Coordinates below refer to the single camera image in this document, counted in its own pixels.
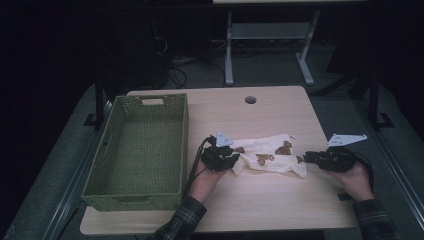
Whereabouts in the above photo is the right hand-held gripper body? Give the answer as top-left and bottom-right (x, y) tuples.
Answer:
(319, 133), (368, 173)

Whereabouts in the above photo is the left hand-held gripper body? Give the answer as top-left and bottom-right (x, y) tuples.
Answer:
(200, 129), (235, 173)

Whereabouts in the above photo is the white cloth with brown print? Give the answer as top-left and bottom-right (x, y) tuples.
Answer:
(231, 133), (308, 179)

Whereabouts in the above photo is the green woven basket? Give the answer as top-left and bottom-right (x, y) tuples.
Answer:
(80, 93), (190, 213)

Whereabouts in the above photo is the person's left hand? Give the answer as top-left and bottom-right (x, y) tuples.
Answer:
(189, 159), (228, 204)

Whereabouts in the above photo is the person's right hand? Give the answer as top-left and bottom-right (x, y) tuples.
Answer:
(324, 161), (375, 202)

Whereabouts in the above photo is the black metal stand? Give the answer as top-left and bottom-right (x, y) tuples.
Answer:
(83, 73), (108, 129)
(366, 71), (395, 129)

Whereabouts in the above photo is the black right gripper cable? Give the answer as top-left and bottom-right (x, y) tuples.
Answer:
(348, 151), (375, 194)

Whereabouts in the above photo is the bundle of floor cables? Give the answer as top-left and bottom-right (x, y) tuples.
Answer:
(166, 38), (228, 89)

